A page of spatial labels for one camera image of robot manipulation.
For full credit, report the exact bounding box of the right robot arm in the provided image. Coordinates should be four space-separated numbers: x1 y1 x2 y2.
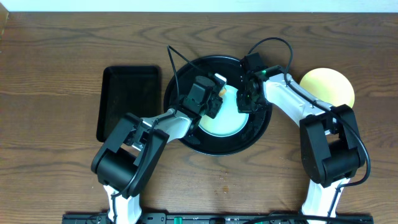
238 65 370 218

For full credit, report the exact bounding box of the black rectangular tray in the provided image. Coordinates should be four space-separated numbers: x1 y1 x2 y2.
96 65 161 142

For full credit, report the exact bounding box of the light blue plate top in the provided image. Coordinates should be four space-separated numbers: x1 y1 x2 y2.
199 85 249 138

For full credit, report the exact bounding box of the yellow plate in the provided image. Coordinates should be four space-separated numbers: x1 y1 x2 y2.
300 68 355 108

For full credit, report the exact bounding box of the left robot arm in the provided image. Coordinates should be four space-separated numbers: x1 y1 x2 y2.
91 73 227 223

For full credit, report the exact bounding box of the green yellow sponge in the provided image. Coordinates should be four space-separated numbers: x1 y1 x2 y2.
218 87 227 97

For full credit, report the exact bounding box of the black round tray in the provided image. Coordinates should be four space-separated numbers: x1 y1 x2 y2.
180 55 272 156

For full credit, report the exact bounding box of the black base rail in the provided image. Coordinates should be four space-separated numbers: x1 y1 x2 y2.
61 212 374 224

